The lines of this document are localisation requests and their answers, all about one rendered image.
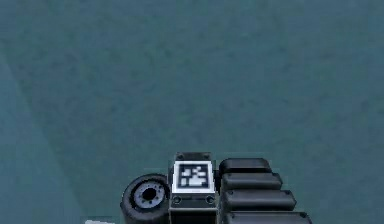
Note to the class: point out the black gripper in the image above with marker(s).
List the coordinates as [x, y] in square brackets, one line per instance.
[146, 196]

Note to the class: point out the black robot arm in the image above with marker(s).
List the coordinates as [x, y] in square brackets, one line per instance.
[253, 200]

